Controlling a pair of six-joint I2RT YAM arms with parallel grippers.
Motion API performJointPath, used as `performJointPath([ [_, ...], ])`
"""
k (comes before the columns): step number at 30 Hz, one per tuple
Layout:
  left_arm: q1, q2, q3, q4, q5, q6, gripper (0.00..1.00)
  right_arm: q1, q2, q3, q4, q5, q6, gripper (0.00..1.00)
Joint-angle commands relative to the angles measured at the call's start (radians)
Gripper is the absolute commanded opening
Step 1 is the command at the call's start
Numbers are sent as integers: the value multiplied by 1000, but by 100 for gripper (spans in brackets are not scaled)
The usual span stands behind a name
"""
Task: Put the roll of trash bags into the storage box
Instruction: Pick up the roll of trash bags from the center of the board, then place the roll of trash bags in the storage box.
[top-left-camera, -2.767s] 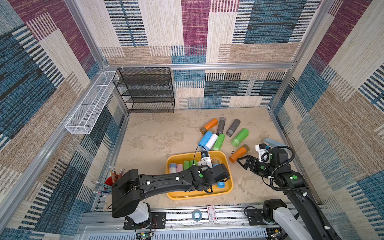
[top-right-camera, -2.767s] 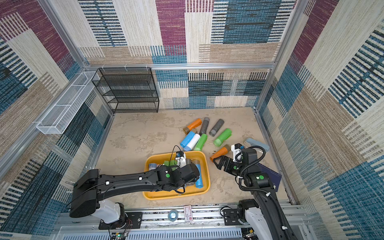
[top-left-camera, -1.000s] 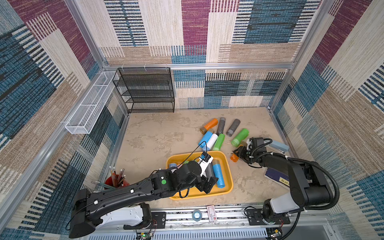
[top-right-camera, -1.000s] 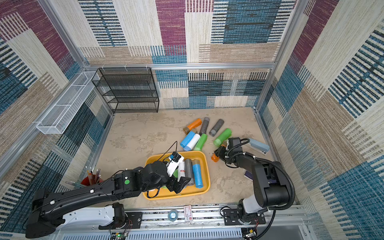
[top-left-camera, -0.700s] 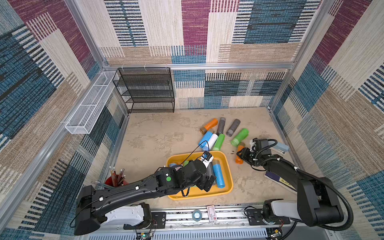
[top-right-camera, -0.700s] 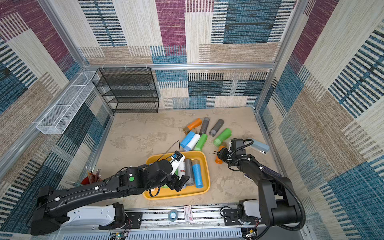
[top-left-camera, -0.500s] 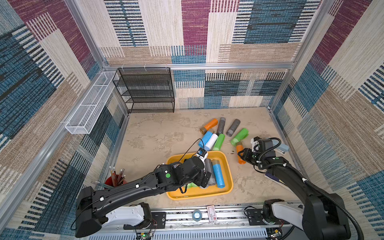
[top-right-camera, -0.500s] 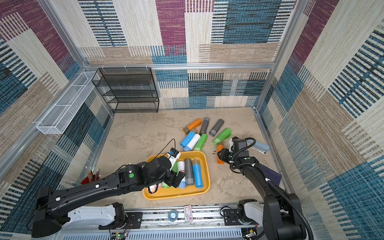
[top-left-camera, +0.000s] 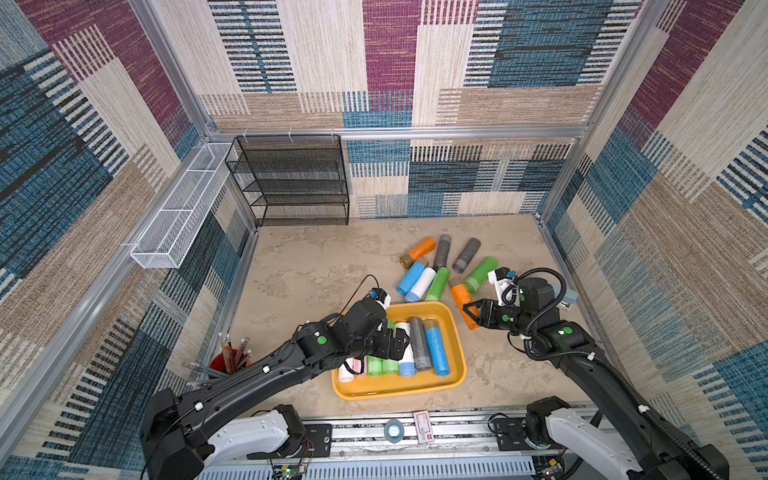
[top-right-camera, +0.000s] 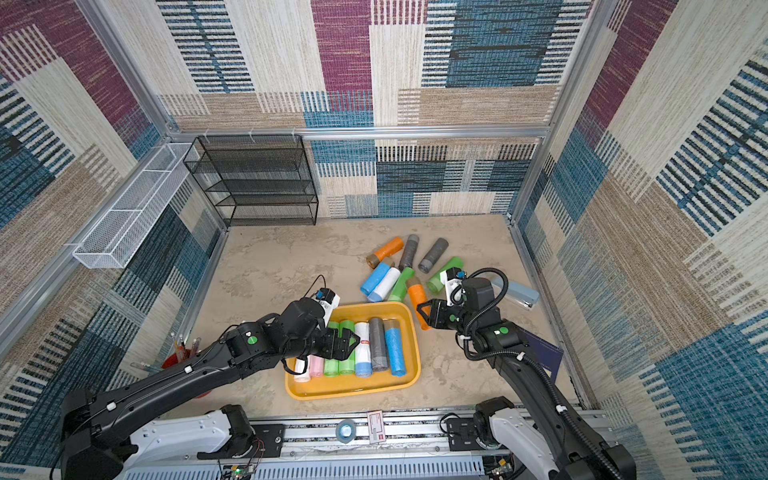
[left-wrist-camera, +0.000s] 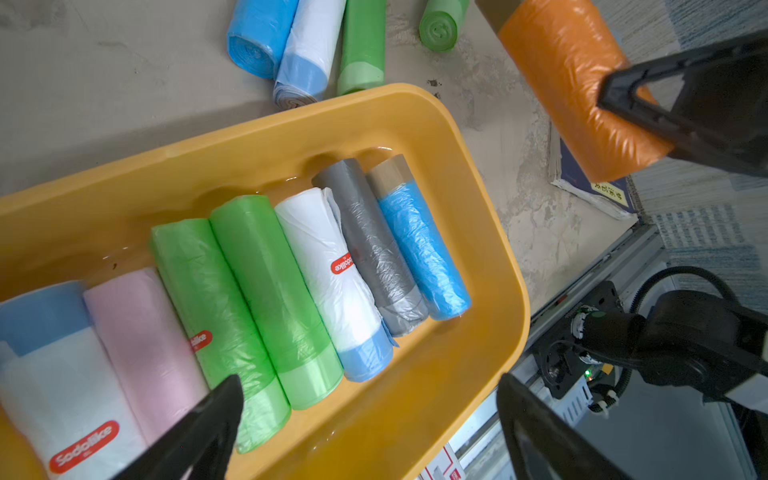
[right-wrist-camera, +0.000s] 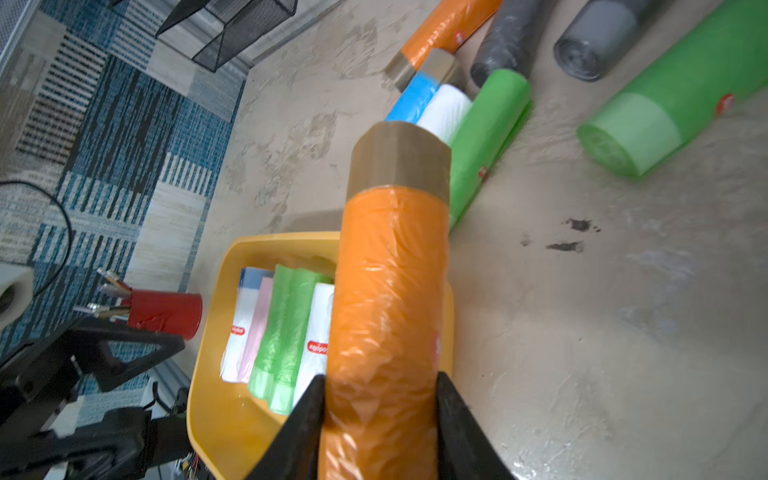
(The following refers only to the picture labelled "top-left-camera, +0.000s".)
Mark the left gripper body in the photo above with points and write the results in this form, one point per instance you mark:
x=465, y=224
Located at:
x=379, y=345

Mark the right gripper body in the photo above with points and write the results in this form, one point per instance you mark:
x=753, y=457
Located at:
x=495, y=312

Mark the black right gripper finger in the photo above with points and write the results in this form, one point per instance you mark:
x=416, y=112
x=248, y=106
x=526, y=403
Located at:
x=475, y=320
x=474, y=307

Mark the small orange roll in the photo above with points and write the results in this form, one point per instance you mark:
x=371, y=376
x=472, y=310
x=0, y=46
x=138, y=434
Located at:
x=462, y=298

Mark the short green trash bag roll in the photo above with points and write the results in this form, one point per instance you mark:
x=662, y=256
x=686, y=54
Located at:
x=389, y=366

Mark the white blue trash bag roll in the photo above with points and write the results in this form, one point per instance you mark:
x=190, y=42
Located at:
x=345, y=372

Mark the white labelled trash bag roll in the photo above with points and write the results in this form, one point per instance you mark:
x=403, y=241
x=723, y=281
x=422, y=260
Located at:
x=406, y=364

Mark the dark grey trash bag roll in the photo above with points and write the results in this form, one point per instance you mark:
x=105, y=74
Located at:
x=422, y=358

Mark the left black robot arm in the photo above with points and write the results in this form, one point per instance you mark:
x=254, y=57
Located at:
x=177, y=430

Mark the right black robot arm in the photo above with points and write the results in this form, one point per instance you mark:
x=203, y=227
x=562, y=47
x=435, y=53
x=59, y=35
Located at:
x=650, y=446

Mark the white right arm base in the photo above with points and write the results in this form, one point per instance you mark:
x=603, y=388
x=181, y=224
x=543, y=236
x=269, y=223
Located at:
x=551, y=424

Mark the green roll beside white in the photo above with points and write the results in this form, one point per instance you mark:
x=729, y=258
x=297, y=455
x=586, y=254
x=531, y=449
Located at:
x=438, y=285

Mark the yellow plastic storage tray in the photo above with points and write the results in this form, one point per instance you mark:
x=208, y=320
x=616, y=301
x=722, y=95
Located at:
x=364, y=388

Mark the grey trash bag roll right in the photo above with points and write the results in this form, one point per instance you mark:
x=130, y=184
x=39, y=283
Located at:
x=466, y=255

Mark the white blue-end trash bag roll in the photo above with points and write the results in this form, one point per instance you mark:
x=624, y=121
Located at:
x=419, y=289

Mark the light blue trash bag roll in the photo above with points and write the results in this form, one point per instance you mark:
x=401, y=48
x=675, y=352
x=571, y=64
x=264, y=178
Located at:
x=411, y=277

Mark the orange trash bag roll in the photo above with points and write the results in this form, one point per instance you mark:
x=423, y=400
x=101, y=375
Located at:
x=420, y=250

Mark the light blue stapler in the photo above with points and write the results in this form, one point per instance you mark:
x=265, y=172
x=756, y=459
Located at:
x=570, y=298

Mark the white red label card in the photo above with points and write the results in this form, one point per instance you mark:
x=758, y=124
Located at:
x=423, y=427

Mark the red pen cup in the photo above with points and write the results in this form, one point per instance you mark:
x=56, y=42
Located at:
x=231, y=359

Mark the black mesh shelf rack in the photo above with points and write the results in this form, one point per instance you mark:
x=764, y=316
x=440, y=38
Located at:
x=292, y=180

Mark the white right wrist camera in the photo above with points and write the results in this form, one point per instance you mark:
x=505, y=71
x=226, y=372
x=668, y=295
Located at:
x=504, y=282

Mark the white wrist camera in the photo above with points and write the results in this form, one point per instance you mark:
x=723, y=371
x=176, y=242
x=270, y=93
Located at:
x=380, y=296
x=504, y=282

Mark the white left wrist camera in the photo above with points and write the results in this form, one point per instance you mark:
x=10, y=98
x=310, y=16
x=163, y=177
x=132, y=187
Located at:
x=380, y=296

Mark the tape roll on rail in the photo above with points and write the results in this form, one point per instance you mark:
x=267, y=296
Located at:
x=394, y=431

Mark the white wire mesh basket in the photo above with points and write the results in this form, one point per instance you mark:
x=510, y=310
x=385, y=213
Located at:
x=173, y=229

